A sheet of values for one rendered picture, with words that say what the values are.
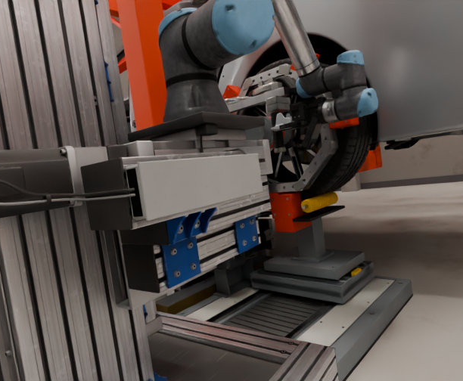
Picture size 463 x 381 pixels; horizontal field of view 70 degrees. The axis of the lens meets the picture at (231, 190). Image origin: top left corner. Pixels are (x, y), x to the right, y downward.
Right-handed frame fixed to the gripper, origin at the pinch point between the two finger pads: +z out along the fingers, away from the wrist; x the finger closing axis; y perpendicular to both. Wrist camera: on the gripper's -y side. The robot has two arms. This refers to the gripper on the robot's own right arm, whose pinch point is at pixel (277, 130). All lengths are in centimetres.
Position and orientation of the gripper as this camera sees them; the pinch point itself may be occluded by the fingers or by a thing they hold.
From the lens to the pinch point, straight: 125.1
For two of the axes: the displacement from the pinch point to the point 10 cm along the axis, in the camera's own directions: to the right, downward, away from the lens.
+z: -7.2, 0.6, 7.0
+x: -6.8, 1.4, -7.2
